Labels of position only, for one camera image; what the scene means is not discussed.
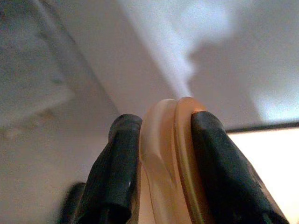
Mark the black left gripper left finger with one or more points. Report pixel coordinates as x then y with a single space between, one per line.
116 163

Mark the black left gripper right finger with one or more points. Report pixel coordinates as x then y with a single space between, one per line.
222 175

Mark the tan round plastic container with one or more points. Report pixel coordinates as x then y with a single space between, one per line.
163 140

